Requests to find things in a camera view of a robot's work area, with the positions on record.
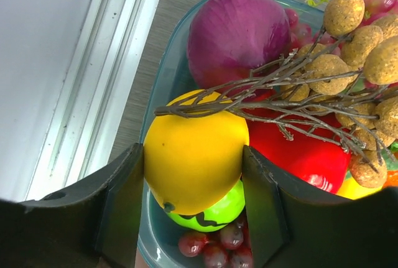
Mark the purple grape bunch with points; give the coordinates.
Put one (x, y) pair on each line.
(228, 247)

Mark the teal fruit bowl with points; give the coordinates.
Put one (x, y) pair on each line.
(158, 234)

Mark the green striped melon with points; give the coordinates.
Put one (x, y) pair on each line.
(218, 215)

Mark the yellow pear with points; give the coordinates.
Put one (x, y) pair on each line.
(350, 189)

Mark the red bell pepper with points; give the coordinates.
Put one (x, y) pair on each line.
(321, 164)

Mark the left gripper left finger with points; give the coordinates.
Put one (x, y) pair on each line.
(91, 223)

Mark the brown longan bunch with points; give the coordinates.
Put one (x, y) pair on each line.
(345, 100)

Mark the yellow lemon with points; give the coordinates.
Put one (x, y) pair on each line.
(192, 163)

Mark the purple onion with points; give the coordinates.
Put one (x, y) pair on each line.
(227, 38)

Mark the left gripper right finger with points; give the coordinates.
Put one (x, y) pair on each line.
(294, 224)

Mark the orange persimmon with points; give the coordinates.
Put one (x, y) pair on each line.
(392, 179)

